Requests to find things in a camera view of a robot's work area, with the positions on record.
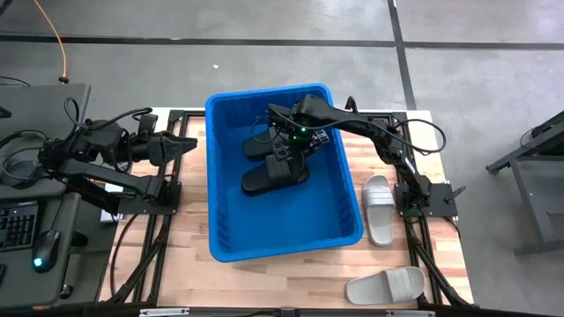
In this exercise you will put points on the dark grey side table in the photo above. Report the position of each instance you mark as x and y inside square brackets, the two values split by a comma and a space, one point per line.
[533, 211]

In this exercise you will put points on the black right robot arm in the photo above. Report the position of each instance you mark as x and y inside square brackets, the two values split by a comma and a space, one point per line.
[352, 123]

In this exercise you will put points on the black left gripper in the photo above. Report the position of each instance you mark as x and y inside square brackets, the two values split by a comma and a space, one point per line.
[159, 149]

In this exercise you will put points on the black computer mouse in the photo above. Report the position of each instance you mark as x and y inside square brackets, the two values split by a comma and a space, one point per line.
[46, 251]

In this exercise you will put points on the grey computer desk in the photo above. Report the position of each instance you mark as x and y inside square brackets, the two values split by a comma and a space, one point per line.
[44, 105]

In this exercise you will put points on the small black round knob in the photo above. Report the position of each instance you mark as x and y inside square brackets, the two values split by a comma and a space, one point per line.
[66, 290]

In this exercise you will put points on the black desk knob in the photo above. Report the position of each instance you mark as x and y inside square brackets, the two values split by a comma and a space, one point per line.
[79, 238]

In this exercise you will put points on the silver metal bracket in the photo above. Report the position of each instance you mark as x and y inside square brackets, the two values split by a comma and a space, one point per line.
[410, 313]
[163, 313]

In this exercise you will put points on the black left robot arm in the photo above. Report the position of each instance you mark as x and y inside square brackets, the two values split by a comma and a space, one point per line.
[110, 180]

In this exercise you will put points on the black over-ear headphones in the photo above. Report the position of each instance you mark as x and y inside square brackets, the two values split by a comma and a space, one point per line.
[20, 176]

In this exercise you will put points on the white rubber slide sandal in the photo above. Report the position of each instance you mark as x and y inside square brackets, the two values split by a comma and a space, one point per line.
[365, 288]
[381, 220]

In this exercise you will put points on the black clamp lever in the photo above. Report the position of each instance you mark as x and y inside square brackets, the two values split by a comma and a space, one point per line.
[456, 193]

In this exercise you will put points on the blue plastic bin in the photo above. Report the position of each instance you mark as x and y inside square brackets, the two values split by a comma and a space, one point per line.
[286, 220]

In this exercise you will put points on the black frame clamp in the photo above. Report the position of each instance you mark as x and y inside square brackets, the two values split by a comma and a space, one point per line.
[351, 105]

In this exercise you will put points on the small white box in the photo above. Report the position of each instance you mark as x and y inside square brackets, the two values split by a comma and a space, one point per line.
[110, 216]

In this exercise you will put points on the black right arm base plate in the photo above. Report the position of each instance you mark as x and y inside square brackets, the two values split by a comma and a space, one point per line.
[443, 209]

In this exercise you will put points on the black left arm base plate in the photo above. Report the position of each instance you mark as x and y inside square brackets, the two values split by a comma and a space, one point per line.
[172, 207]

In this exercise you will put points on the black computer keyboard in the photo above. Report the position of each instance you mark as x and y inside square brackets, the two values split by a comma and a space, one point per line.
[17, 226]

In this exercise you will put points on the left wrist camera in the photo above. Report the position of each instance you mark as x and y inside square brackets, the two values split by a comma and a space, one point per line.
[148, 123]

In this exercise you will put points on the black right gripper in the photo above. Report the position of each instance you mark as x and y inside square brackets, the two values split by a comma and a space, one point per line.
[297, 127]

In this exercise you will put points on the black rubber slide sandal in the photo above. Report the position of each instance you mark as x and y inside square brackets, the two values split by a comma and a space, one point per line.
[255, 147]
[260, 182]

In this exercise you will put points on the small black desk object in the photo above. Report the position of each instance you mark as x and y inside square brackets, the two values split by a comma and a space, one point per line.
[4, 112]

